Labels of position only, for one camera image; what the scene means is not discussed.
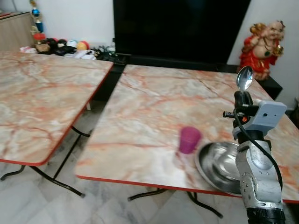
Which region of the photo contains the silver metal spoon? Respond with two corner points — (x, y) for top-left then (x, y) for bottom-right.
(236, 66), (254, 95)

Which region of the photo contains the red laughing Buddha figurine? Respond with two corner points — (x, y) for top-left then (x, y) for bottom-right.
(239, 20), (286, 81)

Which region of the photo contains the stainless steel bowl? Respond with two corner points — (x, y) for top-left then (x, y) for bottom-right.
(195, 141), (248, 196)

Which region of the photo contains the purple plastic cup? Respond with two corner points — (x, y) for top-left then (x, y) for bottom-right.
(178, 126), (202, 155)

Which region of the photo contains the marble folding table with tableware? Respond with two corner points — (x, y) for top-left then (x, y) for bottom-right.
(75, 64), (299, 219)

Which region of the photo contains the large black television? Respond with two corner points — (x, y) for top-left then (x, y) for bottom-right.
(113, 0), (252, 64)

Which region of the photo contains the empty marble folding table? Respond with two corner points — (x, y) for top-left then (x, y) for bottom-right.
(0, 50), (114, 197)

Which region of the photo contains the brown decorative stand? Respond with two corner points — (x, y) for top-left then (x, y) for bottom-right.
(35, 41), (51, 55)

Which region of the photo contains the blue and red hanging ornament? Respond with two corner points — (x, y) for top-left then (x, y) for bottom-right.
(29, 0), (46, 42)

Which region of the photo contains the light wooden cabinet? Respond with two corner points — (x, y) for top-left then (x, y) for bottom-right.
(0, 11), (35, 52)

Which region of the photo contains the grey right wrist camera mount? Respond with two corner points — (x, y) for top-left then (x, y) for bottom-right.
(242, 99), (288, 136)

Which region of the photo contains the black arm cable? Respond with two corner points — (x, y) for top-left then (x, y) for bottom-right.
(233, 110), (284, 188)

